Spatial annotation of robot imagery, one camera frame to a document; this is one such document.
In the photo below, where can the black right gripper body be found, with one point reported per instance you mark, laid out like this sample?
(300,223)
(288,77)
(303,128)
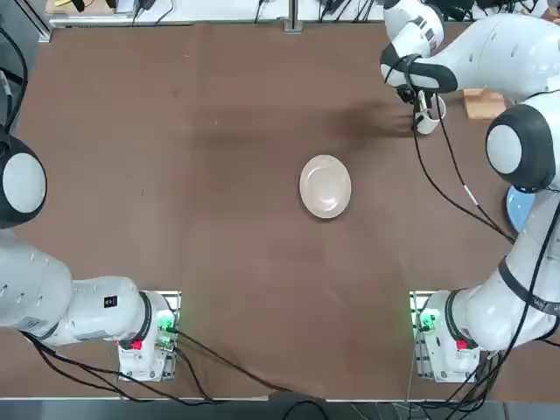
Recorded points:
(407,94)

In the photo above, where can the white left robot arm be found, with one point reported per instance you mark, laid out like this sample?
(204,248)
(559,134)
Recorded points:
(44,297)

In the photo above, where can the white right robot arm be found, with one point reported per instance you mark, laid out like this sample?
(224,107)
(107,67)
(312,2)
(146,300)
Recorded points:
(503,52)

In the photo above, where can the white cup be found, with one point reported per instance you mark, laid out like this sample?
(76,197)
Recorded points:
(429,127)

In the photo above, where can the wooden hanging rack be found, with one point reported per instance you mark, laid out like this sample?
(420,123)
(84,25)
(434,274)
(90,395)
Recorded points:
(483,105)

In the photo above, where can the white plate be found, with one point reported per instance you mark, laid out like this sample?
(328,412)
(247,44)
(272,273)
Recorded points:
(325,186)

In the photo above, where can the blue plate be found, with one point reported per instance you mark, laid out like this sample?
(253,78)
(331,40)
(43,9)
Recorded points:
(520,210)

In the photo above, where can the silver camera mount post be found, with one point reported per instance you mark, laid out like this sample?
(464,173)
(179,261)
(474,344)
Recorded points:
(293,17)

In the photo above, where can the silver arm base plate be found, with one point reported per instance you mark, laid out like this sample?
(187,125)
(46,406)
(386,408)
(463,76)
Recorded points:
(171,302)
(421,359)

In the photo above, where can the aluminium profile post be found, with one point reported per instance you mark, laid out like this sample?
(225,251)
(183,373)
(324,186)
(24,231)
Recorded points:
(41,28)

